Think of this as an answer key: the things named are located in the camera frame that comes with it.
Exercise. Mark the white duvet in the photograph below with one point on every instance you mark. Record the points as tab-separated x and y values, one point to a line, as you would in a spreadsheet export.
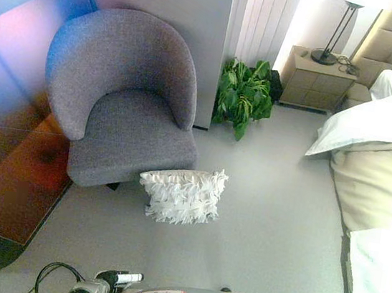
376	123

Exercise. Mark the green leafy potted plant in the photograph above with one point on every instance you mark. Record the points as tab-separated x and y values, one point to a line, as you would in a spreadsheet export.
243	91

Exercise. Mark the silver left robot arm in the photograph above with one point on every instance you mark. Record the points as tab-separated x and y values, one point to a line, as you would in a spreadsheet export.
84	292

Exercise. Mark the beige wooden nightstand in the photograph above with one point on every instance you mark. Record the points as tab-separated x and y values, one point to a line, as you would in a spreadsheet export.
316	84

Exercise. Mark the brown wooden table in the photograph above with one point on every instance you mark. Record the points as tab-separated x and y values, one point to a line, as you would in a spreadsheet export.
7	150

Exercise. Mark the black floor lamp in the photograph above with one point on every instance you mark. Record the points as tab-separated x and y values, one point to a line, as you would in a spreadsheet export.
335	31

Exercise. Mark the cream bed mattress cover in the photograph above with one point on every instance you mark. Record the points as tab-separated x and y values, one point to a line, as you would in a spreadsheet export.
382	185

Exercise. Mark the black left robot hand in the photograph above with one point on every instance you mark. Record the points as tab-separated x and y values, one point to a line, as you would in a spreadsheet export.
120	279

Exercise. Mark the white ruffled throw pillow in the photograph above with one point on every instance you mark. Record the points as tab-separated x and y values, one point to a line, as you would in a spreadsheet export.
182	195

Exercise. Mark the black box by nightstand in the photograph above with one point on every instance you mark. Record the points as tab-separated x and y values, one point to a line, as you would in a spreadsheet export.
275	85

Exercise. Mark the grey fabric tub armchair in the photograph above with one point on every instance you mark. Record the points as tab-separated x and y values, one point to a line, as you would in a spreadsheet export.
137	124

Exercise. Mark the white panel curtain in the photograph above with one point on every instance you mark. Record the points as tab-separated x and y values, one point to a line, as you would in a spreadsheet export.
261	21

